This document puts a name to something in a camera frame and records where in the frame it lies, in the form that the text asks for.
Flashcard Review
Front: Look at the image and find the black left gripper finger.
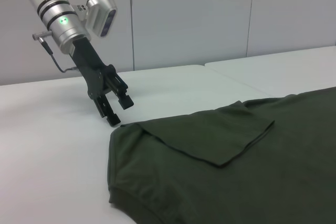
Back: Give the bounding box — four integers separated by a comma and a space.
104, 73, 135, 111
92, 94, 122, 127

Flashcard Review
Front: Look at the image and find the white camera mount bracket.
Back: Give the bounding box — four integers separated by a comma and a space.
75, 3, 91, 23

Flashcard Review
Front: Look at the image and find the dark green t-shirt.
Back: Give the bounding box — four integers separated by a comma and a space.
107, 86, 336, 224

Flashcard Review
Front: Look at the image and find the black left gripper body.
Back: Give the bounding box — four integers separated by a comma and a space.
69, 37, 116, 101

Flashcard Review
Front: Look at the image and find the thin black cable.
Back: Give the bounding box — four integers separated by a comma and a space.
32, 31, 80, 74

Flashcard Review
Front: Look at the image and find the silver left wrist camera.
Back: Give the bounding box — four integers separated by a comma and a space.
86, 0, 118, 37

